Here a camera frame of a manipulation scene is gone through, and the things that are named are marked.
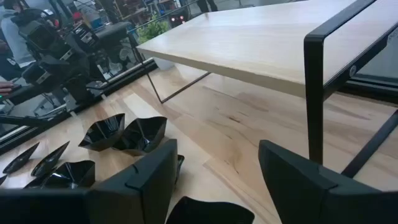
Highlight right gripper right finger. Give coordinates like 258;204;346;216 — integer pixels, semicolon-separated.
257;139;398;224

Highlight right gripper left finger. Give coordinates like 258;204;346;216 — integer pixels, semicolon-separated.
0;139;179;224

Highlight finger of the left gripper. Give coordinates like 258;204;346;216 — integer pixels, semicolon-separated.
62;46;80;71
46;51;68;75

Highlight black wavy square mini plate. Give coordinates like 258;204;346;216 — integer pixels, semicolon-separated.
23;160;96;190
78;113;126;152
165;195;256;224
112;116;168;156

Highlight person's hand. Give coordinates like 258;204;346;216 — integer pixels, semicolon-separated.
0;81;15;96

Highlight green plant white pot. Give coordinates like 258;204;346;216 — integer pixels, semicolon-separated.
136;17;175;71

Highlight black machine red lights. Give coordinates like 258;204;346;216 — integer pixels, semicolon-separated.
169;11;189;29

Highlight wooden shelf black metal legs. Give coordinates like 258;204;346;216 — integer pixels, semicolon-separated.
136;0;398;178

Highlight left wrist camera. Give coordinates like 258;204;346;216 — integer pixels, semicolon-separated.
18;19;62;54

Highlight black aluminium table frame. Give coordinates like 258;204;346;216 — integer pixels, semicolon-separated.
0;58;398;156

